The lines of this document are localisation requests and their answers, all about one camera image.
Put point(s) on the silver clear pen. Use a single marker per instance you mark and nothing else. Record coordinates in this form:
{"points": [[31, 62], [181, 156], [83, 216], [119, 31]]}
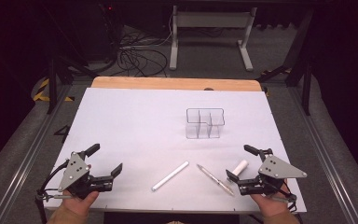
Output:
{"points": [[214, 179]]}

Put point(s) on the person's left hand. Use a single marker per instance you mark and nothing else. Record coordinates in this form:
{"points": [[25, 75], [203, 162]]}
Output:
{"points": [[77, 203]]}

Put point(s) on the black equipment case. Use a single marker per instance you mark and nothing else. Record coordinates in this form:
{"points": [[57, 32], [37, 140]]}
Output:
{"points": [[99, 31]]}

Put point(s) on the aluminium floor rail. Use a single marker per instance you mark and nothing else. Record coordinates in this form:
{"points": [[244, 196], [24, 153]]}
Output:
{"points": [[28, 161], [323, 155]]}

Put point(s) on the clear acrylic organizer box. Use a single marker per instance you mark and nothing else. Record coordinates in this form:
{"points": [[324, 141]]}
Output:
{"points": [[199, 126]]}

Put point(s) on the white board sheet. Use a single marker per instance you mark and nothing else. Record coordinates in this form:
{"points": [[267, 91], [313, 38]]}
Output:
{"points": [[130, 124]]}

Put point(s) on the short white glue stick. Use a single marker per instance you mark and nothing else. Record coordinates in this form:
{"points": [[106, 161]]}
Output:
{"points": [[240, 167]]}

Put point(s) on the long white pen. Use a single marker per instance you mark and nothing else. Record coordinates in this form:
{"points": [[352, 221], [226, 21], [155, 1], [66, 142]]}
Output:
{"points": [[170, 176]]}

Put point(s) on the white metal stand frame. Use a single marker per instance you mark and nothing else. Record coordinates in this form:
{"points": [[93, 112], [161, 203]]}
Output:
{"points": [[211, 19]]}

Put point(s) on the black metal stand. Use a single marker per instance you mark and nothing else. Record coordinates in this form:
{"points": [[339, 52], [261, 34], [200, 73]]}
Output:
{"points": [[306, 90], [52, 84]]}

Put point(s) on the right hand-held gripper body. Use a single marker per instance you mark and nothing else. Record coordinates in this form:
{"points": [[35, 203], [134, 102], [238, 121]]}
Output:
{"points": [[279, 169]]}

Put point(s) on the person's right hand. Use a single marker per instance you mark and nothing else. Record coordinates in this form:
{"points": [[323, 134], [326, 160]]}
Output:
{"points": [[268, 203]]}

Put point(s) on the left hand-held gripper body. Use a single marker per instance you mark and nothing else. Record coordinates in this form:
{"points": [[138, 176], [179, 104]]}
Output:
{"points": [[74, 169]]}

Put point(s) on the yellow black hazard tape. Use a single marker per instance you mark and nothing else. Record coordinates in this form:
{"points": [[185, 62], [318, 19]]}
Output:
{"points": [[40, 94]]}

